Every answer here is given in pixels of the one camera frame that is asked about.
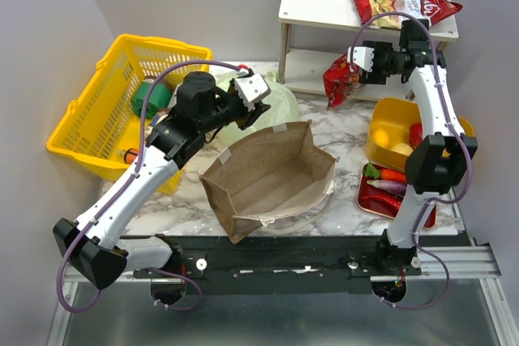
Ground brown paper bag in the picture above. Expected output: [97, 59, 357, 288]
[199, 121, 337, 244]

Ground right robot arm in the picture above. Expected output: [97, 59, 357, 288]
[349, 15, 478, 275]

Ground purple eggplant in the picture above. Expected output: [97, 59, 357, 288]
[367, 180, 407, 197]

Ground red chili pepper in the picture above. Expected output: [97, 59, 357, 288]
[361, 194, 401, 212]

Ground red lacquer tray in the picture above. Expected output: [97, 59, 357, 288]
[356, 162, 438, 229]

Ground yellow plastic tub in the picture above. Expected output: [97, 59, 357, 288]
[364, 96, 475, 164]

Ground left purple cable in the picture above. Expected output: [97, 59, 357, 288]
[56, 60, 248, 314]

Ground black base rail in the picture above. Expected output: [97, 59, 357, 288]
[133, 235, 447, 297]

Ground red snack packet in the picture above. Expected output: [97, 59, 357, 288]
[323, 54, 364, 109]

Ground orange carrot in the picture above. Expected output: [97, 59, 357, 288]
[363, 163, 406, 184]

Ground purple cable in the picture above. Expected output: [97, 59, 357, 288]
[350, 11, 474, 310]
[56, 60, 248, 314]

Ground orange bottle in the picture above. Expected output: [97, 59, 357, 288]
[117, 148, 139, 164]

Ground white two-tier shelf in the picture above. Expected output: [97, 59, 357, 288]
[275, 0, 459, 103]

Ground green plastic grocery bag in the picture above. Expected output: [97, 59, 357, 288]
[217, 71, 300, 146]

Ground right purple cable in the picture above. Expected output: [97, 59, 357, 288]
[350, 11, 474, 310]

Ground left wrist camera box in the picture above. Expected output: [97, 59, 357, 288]
[234, 74, 271, 112]

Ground white chips packet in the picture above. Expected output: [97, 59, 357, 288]
[354, 0, 463, 30]

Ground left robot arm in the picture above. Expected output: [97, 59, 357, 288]
[53, 70, 271, 290]

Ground red dragon fruit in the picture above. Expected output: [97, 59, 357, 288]
[409, 122, 423, 149]

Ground yellow plastic shopping basket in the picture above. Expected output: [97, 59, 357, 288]
[46, 34, 213, 181]

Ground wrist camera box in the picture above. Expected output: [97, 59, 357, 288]
[234, 74, 271, 112]
[347, 46, 375, 72]

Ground yellow potato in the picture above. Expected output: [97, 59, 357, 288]
[391, 143, 414, 156]

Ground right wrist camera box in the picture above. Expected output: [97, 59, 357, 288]
[347, 46, 375, 72]

